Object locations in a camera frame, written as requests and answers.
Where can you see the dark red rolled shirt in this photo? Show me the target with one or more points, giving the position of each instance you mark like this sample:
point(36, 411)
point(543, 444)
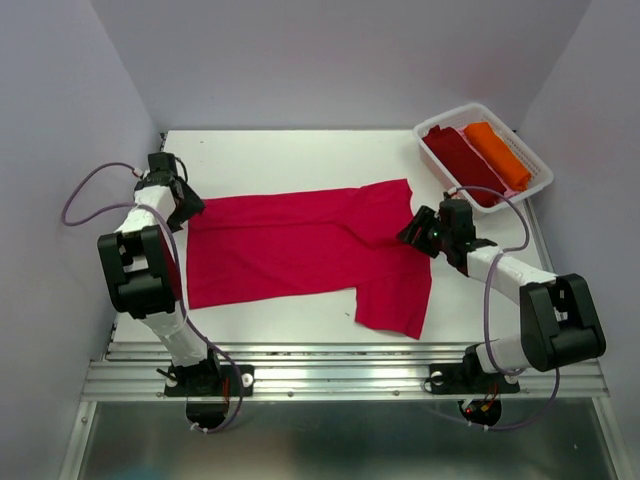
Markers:
point(464, 165)

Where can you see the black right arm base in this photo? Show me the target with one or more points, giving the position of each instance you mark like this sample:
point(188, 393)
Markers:
point(466, 378)

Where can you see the aluminium rail frame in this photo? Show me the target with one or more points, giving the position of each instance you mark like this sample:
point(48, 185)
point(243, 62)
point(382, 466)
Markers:
point(283, 372)

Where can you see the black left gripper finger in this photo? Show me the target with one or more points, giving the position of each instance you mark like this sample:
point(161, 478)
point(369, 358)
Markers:
point(195, 204)
point(179, 216)

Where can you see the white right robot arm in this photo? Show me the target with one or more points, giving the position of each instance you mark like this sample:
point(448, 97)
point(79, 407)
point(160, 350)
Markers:
point(558, 321)

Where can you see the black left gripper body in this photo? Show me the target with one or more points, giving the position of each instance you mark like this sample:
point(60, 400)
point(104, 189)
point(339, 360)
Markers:
point(179, 180)

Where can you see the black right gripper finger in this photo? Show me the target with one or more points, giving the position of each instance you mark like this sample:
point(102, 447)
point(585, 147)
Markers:
point(425, 224)
point(432, 247)

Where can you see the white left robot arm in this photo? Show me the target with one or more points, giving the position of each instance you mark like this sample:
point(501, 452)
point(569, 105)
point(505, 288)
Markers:
point(141, 264)

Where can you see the orange rolled shirt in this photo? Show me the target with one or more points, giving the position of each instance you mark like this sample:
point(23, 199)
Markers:
point(496, 152)

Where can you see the crimson red t shirt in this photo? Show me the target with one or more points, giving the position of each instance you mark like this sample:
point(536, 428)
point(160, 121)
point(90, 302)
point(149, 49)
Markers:
point(258, 247)

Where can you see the white plastic basket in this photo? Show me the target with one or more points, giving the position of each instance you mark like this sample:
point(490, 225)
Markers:
point(470, 145)

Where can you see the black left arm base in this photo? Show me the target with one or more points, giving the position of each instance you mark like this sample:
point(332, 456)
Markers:
point(202, 381)

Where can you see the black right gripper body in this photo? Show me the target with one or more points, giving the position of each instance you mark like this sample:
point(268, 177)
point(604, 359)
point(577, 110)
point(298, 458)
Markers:
point(444, 235)

